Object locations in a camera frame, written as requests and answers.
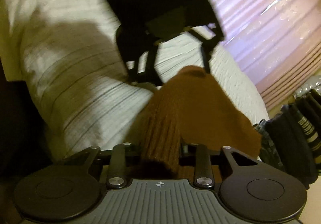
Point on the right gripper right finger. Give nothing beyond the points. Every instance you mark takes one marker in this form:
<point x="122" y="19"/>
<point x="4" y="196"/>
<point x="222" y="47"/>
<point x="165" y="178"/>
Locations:
<point x="198" y="157"/>

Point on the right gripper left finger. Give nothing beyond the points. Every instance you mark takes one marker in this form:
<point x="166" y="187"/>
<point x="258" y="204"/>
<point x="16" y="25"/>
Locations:
<point x="117" y="170"/>

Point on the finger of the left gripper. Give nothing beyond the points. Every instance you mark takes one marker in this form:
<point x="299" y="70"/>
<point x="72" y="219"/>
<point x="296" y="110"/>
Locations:
<point x="149" y="75"/>
<point x="208" y="45"/>

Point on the dark brown knit garment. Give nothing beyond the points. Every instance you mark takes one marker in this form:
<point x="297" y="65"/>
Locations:
<point x="191" y="108"/>

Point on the stack of dark folded clothes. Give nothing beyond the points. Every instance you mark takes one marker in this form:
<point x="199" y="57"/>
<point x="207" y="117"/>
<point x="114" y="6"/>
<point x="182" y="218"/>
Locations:
<point x="291" y="139"/>

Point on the pink window curtain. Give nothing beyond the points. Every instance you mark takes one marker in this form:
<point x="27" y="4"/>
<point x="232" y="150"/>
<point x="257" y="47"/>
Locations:
<point x="276" y="43"/>

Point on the striped grey bed sheet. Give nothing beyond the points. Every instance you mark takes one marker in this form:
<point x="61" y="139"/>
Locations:
<point x="66" y="53"/>

